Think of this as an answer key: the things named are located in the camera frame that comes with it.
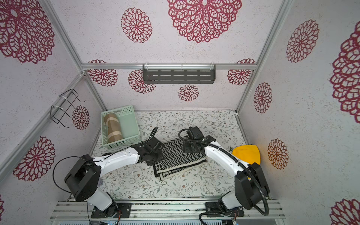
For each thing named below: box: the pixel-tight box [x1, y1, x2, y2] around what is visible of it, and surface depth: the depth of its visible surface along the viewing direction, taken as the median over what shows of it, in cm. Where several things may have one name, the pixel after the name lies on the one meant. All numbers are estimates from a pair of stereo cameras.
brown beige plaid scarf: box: [103, 112, 123, 143], surface depth 105 cm
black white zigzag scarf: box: [152, 136, 207, 181], surface depth 91 cm
